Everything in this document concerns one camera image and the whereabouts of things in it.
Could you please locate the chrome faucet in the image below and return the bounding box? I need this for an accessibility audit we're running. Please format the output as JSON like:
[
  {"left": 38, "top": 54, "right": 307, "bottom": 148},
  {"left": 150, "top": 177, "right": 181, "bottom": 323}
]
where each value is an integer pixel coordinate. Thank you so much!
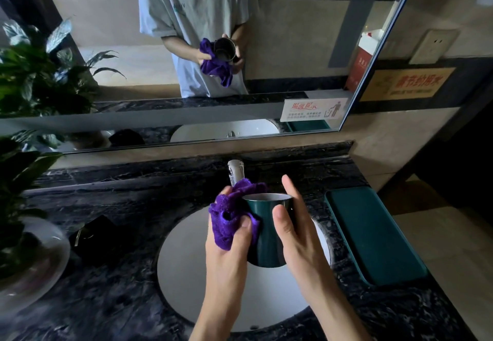
[{"left": 227, "top": 159, "right": 246, "bottom": 188}]

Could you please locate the white sink basin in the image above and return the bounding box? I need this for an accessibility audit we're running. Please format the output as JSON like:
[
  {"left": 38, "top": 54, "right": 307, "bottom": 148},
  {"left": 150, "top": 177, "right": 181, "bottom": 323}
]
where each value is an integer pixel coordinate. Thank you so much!
[{"left": 156, "top": 204, "right": 332, "bottom": 333}]

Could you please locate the teal rectangular tray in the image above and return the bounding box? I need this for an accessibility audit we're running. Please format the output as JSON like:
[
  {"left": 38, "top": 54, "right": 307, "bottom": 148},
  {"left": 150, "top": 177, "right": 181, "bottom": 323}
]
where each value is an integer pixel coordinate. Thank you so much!
[{"left": 324, "top": 186, "right": 429, "bottom": 287}]

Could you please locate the white wall socket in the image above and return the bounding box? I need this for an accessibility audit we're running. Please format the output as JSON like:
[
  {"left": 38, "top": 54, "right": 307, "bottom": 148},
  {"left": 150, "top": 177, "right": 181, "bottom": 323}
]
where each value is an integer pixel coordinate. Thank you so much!
[{"left": 409, "top": 28, "right": 460, "bottom": 65}]

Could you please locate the green potted plant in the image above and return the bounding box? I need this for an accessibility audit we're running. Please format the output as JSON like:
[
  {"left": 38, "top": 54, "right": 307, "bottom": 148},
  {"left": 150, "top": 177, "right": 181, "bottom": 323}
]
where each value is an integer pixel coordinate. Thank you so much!
[{"left": 0, "top": 129, "right": 64, "bottom": 280}]

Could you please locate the yellow wall sign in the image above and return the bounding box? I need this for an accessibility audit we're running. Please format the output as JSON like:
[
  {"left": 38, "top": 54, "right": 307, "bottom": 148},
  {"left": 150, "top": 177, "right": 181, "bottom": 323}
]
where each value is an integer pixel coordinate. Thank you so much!
[{"left": 359, "top": 67, "right": 457, "bottom": 103}]

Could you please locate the wall mirror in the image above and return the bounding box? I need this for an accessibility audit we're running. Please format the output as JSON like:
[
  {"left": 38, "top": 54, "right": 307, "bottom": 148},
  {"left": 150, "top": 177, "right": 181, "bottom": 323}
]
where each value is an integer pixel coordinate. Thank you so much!
[{"left": 0, "top": 0, "right": 424, "bottom": 155}]

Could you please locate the person's left forearm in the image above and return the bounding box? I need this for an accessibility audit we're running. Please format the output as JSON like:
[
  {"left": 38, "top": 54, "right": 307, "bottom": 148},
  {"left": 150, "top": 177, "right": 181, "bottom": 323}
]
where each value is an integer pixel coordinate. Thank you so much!
[{"left": 189, "top": 275, "right": 249, "bottom": 341}]

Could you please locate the person's right forearm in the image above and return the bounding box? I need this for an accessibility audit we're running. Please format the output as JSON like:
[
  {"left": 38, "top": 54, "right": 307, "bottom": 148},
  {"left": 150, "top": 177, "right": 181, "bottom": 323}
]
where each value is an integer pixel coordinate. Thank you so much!
[{"left": 304, "top": 285, "right": 373, "bottom": 341}]

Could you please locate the person's left hand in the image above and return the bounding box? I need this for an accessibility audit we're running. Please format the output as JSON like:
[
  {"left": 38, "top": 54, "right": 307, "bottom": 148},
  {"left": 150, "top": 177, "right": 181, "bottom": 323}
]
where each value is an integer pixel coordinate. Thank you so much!
[{"left": 204, "top": 186, "right": 255, "bottom": 280}]

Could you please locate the white notice sticker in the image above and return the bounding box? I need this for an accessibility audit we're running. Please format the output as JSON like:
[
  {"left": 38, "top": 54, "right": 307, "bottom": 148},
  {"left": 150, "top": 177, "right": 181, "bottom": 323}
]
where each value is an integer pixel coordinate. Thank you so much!
[{"left": 280, "top": 97, "right": 349, "bottom": 123}]

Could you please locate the black object on counter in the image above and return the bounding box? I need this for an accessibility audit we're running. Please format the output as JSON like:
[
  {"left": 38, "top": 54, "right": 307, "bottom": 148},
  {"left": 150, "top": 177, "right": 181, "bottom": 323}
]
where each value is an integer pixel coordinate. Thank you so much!
[{"left": 69, "top": 215, "right": 128, "bottom": 269}]

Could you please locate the white round plant pot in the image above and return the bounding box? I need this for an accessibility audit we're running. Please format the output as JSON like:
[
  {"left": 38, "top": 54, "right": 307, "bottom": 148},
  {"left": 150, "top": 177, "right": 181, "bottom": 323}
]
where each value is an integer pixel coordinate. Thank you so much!
[{"left": 0, "top": 216, "right": 71, "bottom": 315}]

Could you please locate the person's right hand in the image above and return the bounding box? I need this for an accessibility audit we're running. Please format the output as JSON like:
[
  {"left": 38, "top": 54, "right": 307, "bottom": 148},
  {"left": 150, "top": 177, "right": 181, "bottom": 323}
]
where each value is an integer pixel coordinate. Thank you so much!
[{"left": 272, "top": 174, "right": 335, "bottom": 296}]

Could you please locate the purple cleaning cloth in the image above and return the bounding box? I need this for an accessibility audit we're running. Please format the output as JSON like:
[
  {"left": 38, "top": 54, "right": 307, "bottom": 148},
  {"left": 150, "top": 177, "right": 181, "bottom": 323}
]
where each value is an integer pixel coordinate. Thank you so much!
[{"left": 208, "top": 178, "right": 269, "bottom": 252}]

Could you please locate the dark green metal cup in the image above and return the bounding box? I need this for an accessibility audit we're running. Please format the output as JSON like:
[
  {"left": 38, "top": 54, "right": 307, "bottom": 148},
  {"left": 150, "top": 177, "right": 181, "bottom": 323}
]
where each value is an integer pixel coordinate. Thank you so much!
[{"left": 242, "top": 193, "right": 298, "bottom": 269}]

